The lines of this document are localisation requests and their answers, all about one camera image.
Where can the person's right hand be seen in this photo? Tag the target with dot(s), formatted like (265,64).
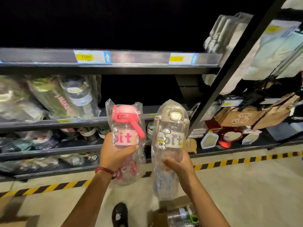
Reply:
(184,172)

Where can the person's left hand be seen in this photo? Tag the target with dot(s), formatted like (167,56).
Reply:
(111,156)

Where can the beige lid bottle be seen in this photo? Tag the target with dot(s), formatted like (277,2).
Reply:
(170,125)

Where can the blue bottle cream lid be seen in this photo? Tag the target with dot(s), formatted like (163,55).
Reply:
(80,94)

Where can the green lid bottle pink handle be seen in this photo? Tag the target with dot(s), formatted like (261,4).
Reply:
(52,99)

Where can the black metal store shelving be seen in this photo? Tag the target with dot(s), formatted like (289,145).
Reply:
(142,57)

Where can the person's left forearm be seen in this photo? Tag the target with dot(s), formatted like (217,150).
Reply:
(87,203)

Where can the person's right forearm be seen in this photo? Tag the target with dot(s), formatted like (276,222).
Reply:
(208,208)

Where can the person's black left shoe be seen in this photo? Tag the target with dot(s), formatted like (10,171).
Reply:
(120,215)

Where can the tan bear shaped item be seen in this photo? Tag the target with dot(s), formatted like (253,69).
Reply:
(191,146)

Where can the white blue framed mirror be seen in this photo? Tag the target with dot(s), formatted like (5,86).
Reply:
(209,140)

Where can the stack of clear plastic packs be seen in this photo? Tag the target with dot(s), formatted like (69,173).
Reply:
(198,131)

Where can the red round mirror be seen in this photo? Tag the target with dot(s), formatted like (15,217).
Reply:
(230,137)

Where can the clear bear print pouch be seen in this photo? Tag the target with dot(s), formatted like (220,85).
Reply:
(209,113)

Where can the white oval mirror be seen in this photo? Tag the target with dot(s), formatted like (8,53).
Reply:
(251,139)

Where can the yellow white price label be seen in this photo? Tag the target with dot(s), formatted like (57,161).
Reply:
(176,59)
(85,57)
(272,29)

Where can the grey flat pack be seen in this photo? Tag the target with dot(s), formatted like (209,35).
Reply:
(284,131)

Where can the white hanging cloth packs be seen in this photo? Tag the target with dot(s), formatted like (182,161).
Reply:
(225,33)

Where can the row of hanging pastel pouches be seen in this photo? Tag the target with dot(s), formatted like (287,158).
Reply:
(274,56)

